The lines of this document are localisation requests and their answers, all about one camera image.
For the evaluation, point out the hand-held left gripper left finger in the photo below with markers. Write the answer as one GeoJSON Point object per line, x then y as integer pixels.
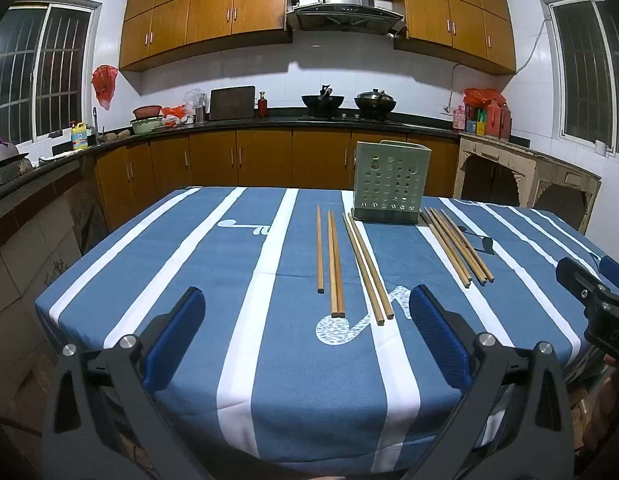
{"type": "Point", "coordinates": [177, 340]}

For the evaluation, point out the clear plastic bag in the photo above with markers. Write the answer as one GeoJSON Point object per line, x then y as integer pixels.
{"type": "Point", "coordinates": [194, 99]}

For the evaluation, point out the metal faucet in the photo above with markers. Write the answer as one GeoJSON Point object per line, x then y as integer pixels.
{"type": "Point", "coordinates": [95, 125]}

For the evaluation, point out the pink carton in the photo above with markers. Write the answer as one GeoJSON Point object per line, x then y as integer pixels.
{"type": "Point", "coordinates": [459, 119]}

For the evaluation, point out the black pot with lid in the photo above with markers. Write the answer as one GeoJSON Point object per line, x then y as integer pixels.
{"type": "Point", "coordinates": [375, 101]}

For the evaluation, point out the red bottle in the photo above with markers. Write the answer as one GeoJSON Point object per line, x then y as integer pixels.
{"type": "Point", "coordinates": [262, 107]}

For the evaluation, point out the green perforated utensil holder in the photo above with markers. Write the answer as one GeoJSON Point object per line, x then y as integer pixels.
{"type": "Point", "coordinates": [389, 180]}

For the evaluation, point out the wooden upper cabinet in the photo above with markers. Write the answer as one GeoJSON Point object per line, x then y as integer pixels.
{"type": "Point", "coordinates": [454, 15]}
{"type": "Point", "coordinates": [209, 10]}

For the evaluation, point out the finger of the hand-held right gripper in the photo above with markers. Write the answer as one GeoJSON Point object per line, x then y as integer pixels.
{"type": "Point", "coordinates": [582, 285]}
{"type": "Point", "coordinates": [617, 272]}

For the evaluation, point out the red jugs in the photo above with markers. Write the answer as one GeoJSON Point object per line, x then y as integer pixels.
{"type": "Point", "coordinates": [499, 120]}

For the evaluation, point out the barred window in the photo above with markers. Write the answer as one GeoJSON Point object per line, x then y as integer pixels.
{"type": "Point", "coordinates": [584, 70]}
{"type": "Point", "coordinates": [39, 70]}

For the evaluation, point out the yellow detergent bottle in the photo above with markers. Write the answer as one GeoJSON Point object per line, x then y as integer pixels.
{"type": "Point", "coordinates": [79, 137]}

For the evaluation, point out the black wok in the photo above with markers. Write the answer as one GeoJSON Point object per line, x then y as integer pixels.
{"type": "Point", "coordinates": [322, 102]}

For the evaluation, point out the blue white striped tablecloth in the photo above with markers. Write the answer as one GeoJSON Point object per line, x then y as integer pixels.
{"type": "Point", "coordinates": [189, 260]}

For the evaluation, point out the black kitchen countertop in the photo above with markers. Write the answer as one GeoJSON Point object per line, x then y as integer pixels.
{"type": "Point", "coordinates": [49, 169]}

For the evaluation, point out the gas stove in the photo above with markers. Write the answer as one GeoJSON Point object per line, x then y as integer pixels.
{"type": "Point", "coordinates": [349, 117]}

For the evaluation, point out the red plastic basket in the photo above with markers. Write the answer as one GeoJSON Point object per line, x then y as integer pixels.
{"type": "Point", "coordinates": [147, 111]}

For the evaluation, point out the hanging red plastic bag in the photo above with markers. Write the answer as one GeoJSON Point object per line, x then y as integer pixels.
{"type": "Point", "coordinates": [104, 85]}

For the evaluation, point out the wooden lower cabinets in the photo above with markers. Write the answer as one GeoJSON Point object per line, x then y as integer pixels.
{"type": "Point", "coordinates": [264, 155]}

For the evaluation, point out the green rimmed basin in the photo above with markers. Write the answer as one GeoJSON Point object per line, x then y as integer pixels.
{"type": "Point", "coordinates": [147, 126]}

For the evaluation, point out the green yellow boxes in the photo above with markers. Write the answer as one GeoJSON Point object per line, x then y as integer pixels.
{"type": "Point", "coordinates": [476, 121]}

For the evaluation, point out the white cup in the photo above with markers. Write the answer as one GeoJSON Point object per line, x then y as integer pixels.
{"type": "Point", "coordinates": [600, 147]}

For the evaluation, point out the dark cutting board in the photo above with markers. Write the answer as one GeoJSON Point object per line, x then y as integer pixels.
{"type": "Point", "coordinates": [232, 103]}

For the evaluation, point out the wooden chopstick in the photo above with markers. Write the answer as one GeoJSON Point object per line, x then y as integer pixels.
{"type": "Point", "coordinates": [467, 244]}
{"type": "Point", "coordinates": [457, 246]}
{"type": "Point", "coordinates": [319, 250]}
{"type": "Point", "coordinates": [462, 245]}
{"type": "Point", "coordinates": [445, 248]}
{"type": "Point", "coordinates": [450, 245]}
{"type": "Point", "coordinates": [332, 265]}
{"type": "Point", "coordinates": [337, 265]}
{"type": "Point", "coordinates": [370, 266]}
{"type": "Point", "coordinates": [362, 270]}

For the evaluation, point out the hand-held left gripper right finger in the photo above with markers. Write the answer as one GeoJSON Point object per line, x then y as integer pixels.
{"type": "Point", "coordinates": [434, 335]}

